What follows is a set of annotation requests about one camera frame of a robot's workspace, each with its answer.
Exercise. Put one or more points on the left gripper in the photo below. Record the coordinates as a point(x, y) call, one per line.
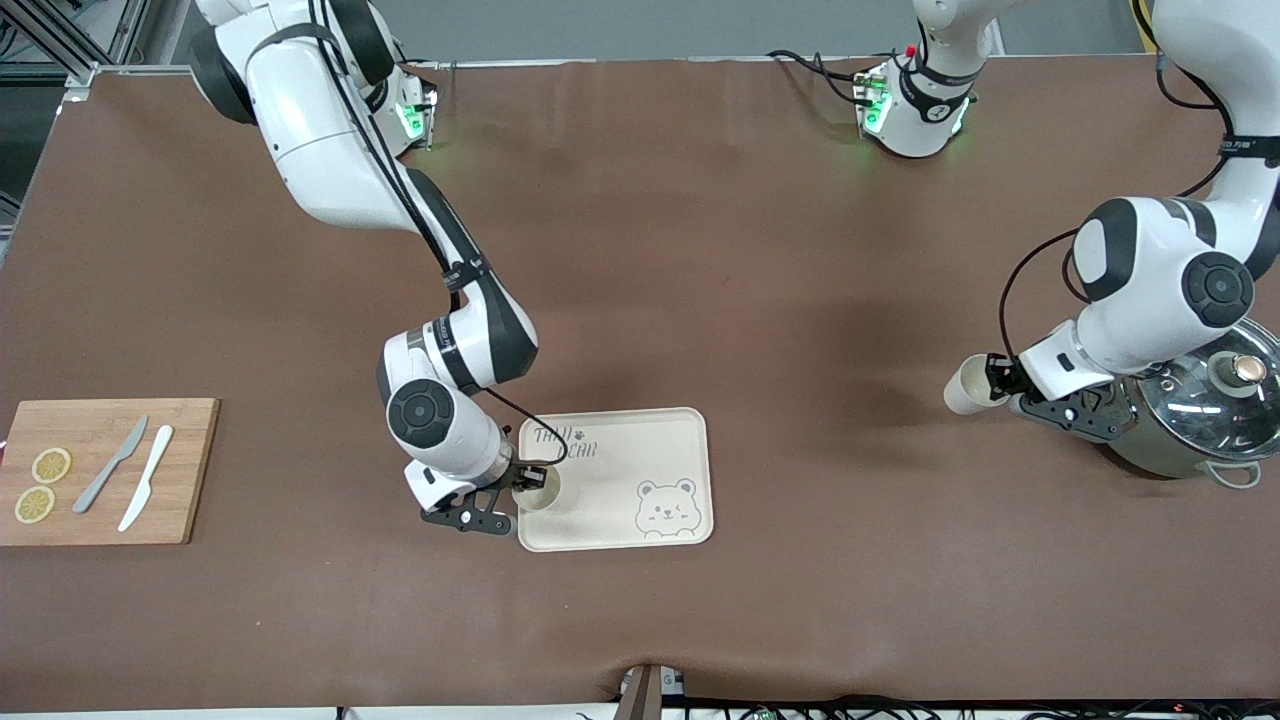
point(999, 374)

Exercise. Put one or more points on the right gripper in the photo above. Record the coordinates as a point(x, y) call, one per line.
point(519, 474)

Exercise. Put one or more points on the white IKEA cup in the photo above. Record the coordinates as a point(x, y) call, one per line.
point(962, 395)
point(545, 495)

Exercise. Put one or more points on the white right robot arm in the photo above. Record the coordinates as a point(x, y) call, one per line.
point(320, 130)

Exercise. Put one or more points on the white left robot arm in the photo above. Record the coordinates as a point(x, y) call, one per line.
point(1150, 280)

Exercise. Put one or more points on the cream bear print tray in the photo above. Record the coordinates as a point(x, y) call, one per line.
point(620, 500)

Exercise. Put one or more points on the grey electric cooking pot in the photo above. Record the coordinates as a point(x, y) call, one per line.
point(1160, 455)

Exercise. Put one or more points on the glass pot lid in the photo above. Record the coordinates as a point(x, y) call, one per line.
point(1200, 410)

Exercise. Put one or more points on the brown table cover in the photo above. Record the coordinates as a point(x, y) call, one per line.
point(700, 250)

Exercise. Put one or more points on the white plastic knife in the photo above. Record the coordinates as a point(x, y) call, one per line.
point(148, 475)

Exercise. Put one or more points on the grey plastic knife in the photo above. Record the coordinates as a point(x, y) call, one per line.
point(105, 475)

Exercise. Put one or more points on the wooden cutting board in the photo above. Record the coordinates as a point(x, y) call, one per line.
point(100, 425)

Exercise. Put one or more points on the yellow lemon slice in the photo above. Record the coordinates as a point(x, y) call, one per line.
point(35, 504)
point(51, 465)

